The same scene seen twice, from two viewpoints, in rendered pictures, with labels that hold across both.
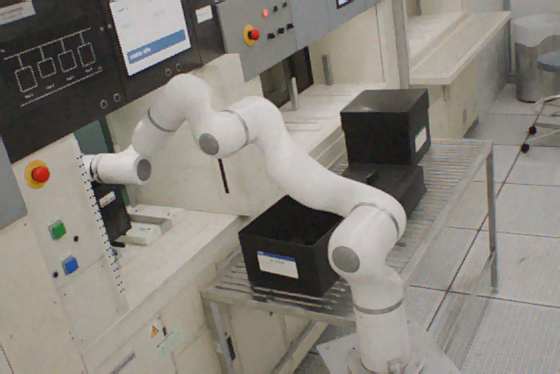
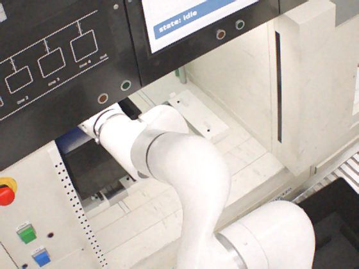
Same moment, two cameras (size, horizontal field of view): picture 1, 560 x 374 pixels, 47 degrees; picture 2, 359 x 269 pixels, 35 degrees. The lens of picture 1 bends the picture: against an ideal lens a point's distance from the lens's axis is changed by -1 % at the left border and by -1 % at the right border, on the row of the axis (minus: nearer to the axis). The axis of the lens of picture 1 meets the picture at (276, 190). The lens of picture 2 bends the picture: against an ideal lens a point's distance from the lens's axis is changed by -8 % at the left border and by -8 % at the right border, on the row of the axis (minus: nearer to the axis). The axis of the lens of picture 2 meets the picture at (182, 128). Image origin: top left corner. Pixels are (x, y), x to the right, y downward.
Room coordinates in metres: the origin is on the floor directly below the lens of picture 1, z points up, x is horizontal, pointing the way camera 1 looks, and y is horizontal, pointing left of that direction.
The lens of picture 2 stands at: (1.00, -0.11, 2.18)
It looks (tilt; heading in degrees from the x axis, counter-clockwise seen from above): 47 degrees down; 28
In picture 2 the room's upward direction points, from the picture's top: 10 degrees counter-clockwise
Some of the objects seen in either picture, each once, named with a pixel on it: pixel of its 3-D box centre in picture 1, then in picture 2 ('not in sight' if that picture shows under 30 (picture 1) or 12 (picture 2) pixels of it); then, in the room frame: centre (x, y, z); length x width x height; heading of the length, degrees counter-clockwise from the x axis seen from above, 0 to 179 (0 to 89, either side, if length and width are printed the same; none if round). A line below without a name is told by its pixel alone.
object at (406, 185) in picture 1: (374, 189); not in sight; (2.10, -0.34, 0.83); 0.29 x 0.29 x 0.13; 57
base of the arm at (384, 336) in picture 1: (382, 330); not in sight; (1.27, -0.18, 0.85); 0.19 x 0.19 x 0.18
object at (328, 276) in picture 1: (302, 242); (329, 252); (1.78, -0.05, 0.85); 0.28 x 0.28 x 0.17; 51
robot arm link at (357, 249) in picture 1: (366, 262); not in sight; (1.24, -0.17, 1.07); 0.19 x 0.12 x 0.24; 144
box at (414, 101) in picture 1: (387, 128); not in sight; (2.52, -0.50, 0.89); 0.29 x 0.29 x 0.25; 57
